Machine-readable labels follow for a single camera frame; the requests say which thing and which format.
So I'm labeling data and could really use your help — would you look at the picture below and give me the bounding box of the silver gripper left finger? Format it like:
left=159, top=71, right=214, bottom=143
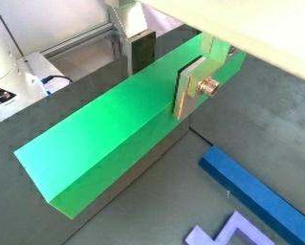
left=106, top=0, right=156, bottom=76

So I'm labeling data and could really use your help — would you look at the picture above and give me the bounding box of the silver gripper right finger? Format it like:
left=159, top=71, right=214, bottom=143
left=174, top=33, right=230, bottom=120

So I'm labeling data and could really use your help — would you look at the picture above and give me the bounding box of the long green block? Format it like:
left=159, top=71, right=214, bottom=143
left=14, top=33, right=248, bottom=220

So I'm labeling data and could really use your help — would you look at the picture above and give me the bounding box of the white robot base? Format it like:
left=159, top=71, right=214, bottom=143
left=0, top=18, right=50, bottom=126

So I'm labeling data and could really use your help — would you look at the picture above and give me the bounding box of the purple cross-shaped block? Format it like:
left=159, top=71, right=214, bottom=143
left=186, top=212, right=275, bottom=245

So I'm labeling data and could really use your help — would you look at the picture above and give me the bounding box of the long blue block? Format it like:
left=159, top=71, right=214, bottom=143
left=199, top=146, right=305, bottom=245

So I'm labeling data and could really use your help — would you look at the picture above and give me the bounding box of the aluminium frame rail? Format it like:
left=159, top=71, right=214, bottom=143
left=42, top=23, right=115, bottom=60

